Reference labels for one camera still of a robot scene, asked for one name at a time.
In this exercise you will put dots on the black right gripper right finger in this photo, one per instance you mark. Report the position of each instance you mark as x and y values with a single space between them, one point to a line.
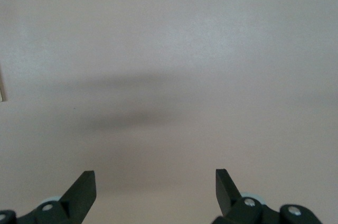
224 192

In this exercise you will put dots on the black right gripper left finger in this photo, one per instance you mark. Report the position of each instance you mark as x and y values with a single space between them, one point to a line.
76 197

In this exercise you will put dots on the wooden cutting board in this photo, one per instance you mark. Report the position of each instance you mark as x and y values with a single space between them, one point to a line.
1 81

